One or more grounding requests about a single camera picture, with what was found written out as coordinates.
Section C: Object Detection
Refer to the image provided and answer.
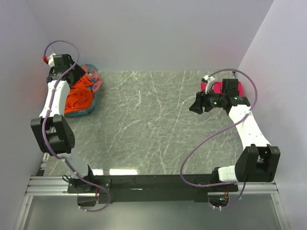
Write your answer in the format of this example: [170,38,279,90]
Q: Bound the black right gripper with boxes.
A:
[189,86,225,115]

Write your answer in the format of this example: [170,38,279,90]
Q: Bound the orange t shirt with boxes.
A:
[64,74,95,114]

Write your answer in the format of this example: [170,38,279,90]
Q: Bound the red t shirt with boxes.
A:
[201,81,244,96]

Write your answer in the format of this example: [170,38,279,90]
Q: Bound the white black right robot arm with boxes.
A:
[189,75,281,191]

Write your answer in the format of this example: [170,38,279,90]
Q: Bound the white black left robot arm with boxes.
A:
[31,54,96,193]

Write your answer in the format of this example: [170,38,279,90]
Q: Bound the pink t shirt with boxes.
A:
[82,64,103,94]

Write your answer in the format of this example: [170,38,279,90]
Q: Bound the teal plastic laundry basket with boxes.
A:
[64,63,104,118]

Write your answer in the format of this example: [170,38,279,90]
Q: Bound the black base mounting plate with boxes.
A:
[67,174,238,207]

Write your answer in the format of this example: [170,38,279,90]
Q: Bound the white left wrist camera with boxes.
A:
[43,53,56,67]

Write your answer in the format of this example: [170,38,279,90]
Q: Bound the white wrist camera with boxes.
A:
[43,53,56,67]
[203,75,215,94]

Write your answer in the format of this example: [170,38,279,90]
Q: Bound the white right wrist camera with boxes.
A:
[203,75,215,94]

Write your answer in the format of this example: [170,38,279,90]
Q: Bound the aluminium frame rail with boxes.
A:
[25,175,279,196]

